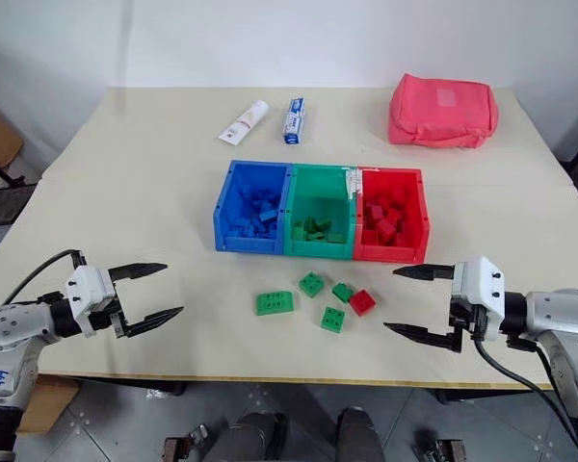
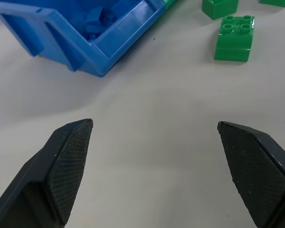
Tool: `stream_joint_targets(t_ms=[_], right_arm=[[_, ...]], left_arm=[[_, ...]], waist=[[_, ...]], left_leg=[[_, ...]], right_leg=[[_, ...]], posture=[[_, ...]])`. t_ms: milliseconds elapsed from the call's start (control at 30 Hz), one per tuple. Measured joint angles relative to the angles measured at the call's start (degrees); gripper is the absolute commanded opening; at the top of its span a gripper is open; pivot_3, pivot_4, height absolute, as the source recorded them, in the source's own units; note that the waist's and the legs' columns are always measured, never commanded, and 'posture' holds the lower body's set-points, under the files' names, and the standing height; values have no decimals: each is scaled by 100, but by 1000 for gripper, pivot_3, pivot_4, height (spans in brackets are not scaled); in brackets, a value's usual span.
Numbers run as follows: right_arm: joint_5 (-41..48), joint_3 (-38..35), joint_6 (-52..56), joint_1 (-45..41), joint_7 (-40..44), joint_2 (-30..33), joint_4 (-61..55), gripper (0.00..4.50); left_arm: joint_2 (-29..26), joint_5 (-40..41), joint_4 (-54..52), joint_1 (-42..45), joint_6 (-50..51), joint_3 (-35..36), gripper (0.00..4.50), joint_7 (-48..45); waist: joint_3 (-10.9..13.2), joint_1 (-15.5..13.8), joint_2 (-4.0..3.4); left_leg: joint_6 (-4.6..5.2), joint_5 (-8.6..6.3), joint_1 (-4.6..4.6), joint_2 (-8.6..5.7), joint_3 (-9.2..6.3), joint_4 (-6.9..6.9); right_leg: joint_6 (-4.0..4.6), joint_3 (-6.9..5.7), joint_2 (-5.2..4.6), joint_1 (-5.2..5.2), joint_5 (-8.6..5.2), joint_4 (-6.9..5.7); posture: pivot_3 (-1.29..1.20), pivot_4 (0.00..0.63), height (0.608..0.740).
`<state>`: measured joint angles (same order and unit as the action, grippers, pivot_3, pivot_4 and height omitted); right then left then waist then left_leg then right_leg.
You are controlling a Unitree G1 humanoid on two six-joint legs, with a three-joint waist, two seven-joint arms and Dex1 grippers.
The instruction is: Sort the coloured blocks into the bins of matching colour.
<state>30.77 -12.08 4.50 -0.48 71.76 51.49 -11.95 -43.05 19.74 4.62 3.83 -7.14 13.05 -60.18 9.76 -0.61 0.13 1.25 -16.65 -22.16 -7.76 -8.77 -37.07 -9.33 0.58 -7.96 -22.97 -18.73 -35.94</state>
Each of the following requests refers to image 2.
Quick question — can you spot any blue toy brick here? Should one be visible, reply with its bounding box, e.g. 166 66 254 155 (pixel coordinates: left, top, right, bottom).
85 6 104 29

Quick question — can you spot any blue plastic storage bin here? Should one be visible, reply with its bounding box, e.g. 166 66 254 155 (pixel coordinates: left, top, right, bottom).
0 0 166 77

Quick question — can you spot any green curved toy brick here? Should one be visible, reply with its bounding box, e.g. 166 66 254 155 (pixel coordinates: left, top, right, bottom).
213 15 255 63

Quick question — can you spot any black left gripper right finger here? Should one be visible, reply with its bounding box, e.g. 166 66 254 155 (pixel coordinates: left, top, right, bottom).
217 121 285 228

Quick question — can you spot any green plastic storage bin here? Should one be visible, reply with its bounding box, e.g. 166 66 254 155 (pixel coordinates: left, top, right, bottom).
161 0 176 9

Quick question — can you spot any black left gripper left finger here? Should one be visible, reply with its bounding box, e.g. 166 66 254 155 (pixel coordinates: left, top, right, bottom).
0 118 94 228

